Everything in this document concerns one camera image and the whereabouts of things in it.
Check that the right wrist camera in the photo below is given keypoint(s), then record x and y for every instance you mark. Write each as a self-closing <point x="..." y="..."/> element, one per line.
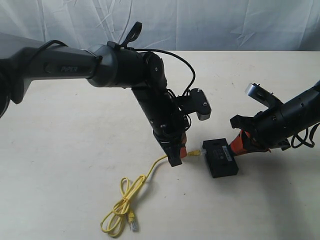
<point x="266" y="98"/>

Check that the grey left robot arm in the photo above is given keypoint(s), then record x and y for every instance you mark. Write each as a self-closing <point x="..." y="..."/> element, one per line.
<point x="24" y="60"/>

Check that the black network switch box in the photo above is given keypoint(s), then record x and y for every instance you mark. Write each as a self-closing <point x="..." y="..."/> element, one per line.
<point x="219" y="158"/>

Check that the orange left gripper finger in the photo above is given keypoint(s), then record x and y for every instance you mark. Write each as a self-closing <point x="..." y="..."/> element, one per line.
<point x="183" y="150"/>

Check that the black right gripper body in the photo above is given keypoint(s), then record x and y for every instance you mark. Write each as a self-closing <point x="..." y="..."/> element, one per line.
<point x="269" y="128"/>

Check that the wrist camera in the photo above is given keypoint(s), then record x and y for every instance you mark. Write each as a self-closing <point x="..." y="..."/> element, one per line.
<point x="266" y="98"/>
<point x="195" y="102"/>

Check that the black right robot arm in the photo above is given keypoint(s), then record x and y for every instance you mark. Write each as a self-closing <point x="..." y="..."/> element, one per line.
<point x="306" y="117"/>

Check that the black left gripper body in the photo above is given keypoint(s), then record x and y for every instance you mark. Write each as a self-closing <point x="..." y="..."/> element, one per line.
<point x="168" y="127"/>

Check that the grey backdrop cloth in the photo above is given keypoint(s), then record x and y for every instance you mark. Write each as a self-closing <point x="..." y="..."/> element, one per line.
<point x="182" y="25"/>

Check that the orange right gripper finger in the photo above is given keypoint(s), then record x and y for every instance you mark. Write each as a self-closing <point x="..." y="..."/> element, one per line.
<point x="242" y="137"/>
<point x="247" y="148"/>

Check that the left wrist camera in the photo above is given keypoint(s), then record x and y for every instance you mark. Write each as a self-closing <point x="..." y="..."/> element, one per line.
<point x="195" y="102"/>

